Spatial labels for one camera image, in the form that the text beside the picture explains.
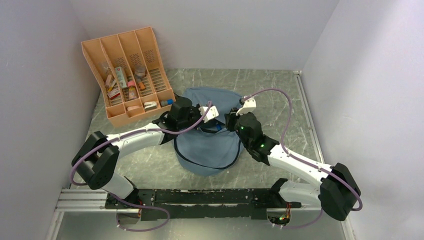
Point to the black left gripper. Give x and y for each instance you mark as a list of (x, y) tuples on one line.
[(197, 109)]

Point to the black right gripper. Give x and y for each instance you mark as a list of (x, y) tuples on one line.
[(230, 117)]

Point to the blue grey student backpack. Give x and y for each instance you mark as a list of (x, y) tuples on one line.
[(206, 151)]

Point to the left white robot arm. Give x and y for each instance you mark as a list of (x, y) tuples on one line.
[(95, 163)]

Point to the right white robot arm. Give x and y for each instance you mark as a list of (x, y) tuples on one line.
[(333, 187)]

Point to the grey blue cylinder bottle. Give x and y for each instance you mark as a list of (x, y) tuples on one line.
[(167, 102)]

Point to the white stapler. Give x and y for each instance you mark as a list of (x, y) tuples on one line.
[(150, 105)]

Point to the pink capped glue bottle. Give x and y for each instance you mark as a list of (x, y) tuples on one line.
[(132, 90)]

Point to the grey round jar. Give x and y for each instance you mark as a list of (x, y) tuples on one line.
[(140, 71)]

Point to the red white small box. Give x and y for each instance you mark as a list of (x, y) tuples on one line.
[(114, 93)]

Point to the peach plastic file organizer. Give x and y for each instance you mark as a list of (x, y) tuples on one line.
[(127, 50)]

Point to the tall white carton box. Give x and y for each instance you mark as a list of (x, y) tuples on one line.
[(121, 77)]

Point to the black mounting base rail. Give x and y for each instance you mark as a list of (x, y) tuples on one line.
[(253, 203)]

